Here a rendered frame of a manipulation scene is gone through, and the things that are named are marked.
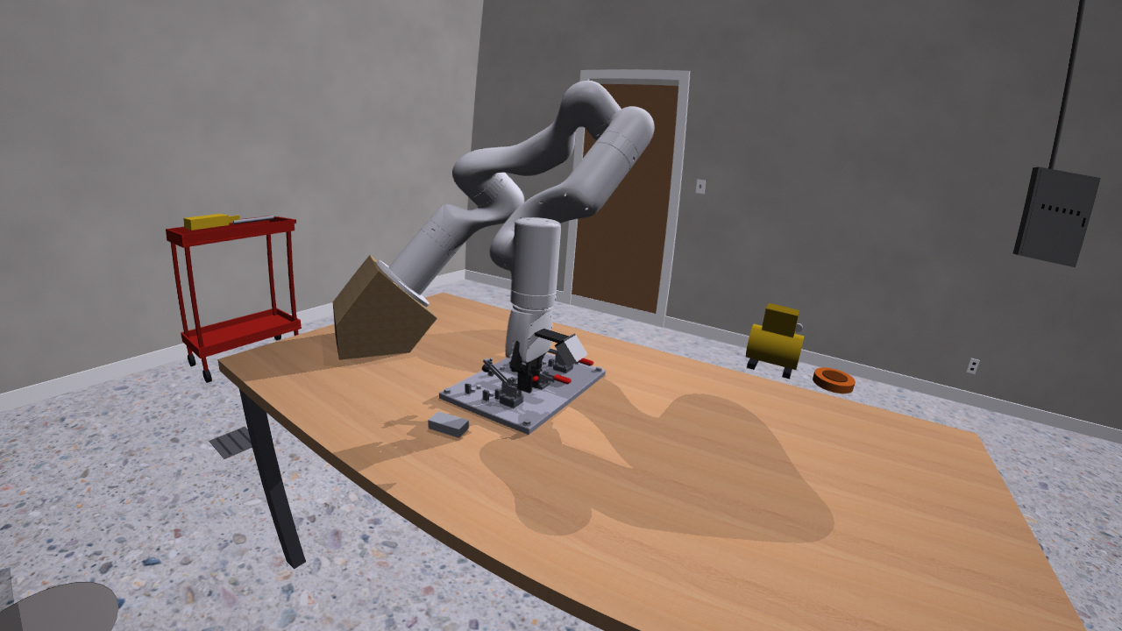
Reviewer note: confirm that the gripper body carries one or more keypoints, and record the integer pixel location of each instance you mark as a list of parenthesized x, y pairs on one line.
[(522, 325)]

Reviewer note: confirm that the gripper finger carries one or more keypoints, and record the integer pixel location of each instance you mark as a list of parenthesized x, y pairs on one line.
[(535, 365), (525, 378)]

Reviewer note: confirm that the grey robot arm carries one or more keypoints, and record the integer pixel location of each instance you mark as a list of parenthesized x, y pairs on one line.
[(529, 247)]

